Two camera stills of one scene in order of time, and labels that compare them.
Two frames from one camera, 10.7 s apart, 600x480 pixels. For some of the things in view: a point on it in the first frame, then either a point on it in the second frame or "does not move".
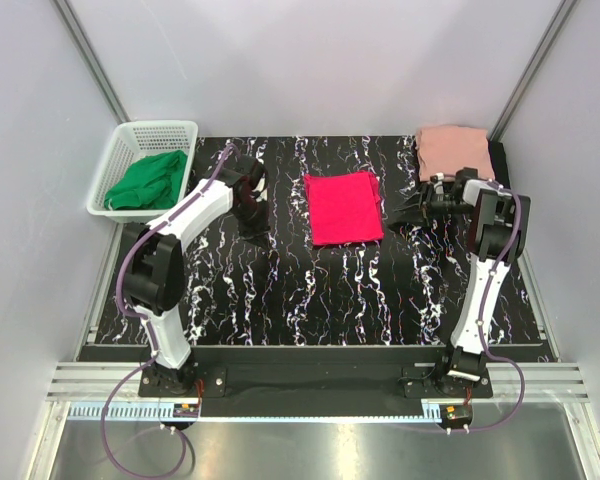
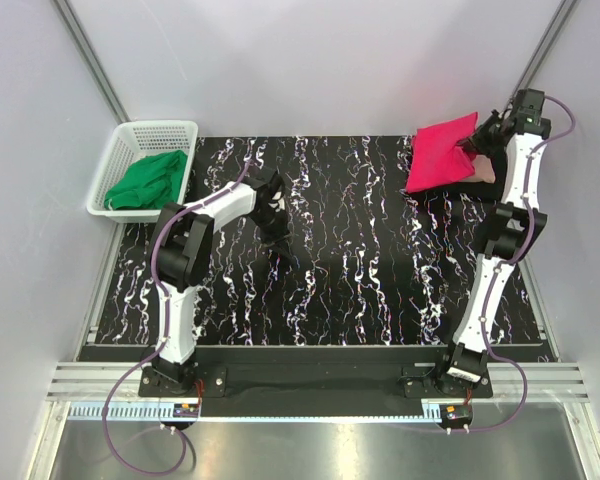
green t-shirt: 153,182 does not move
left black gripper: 261,230 -> 280,238
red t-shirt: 346,207 -> 437,154
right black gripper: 416,212 -> 477,144
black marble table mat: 409,290 does not move
